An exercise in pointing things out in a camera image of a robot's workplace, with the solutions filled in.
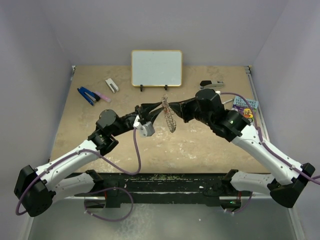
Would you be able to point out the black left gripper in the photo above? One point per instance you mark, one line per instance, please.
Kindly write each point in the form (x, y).
(148, 108)

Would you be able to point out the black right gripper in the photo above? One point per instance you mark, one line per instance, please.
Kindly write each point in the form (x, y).
(182, 109)

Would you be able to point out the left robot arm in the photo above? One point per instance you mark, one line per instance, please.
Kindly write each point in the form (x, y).
(38, 188)

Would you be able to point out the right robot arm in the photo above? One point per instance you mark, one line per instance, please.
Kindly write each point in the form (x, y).
(287, 177)

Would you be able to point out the black and grey stapler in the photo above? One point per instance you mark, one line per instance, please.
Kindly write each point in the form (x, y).
(209, 84)

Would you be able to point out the small whiteboard on stand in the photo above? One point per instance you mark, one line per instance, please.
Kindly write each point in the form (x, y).
(156, 68)

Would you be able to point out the pink eraser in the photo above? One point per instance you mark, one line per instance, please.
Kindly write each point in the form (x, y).
(102, 96)

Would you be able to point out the blue stapler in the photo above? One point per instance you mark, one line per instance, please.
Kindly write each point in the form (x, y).
(90, 96)

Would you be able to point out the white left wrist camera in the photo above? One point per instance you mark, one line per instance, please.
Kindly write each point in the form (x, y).
(145, 130)

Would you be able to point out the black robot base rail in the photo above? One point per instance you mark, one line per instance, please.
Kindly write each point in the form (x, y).
(115, 189)

